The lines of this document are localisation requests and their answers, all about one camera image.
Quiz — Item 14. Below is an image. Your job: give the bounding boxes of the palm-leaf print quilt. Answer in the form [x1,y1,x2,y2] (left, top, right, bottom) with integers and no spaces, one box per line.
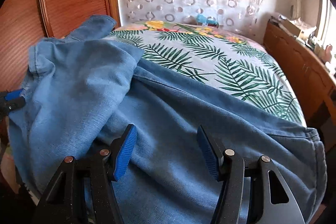
[107,26,306,126]

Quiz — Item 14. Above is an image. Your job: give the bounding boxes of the long wooden cabinet desk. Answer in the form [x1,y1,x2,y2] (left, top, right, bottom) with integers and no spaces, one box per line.
[263,21,335,128]

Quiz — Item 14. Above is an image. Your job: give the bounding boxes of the blue denim jeans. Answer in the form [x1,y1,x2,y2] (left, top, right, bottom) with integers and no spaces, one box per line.
[9,15,327,223]

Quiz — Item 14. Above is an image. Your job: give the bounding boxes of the floral pink blanket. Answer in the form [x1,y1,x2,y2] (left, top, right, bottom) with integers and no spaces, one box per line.
[112,20,266,52]

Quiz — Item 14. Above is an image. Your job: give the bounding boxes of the blue item behind bed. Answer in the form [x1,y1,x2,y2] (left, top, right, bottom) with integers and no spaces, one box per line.
[196,14,219,27]

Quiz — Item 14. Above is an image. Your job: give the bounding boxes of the pink figurine on desk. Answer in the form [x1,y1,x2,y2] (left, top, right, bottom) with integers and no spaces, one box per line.
[321,44,333,64]

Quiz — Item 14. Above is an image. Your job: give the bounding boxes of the cardboard box on desk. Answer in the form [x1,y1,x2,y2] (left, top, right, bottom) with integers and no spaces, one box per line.
[281,19,302,37]

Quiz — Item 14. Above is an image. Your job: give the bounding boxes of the wooden framed window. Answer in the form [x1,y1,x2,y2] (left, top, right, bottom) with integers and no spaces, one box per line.
[316,0,335,53]

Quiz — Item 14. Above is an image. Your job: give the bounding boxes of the brown wooden wardrobe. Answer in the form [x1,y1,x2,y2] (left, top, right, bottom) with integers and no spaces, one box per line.
[1,0,120,91]

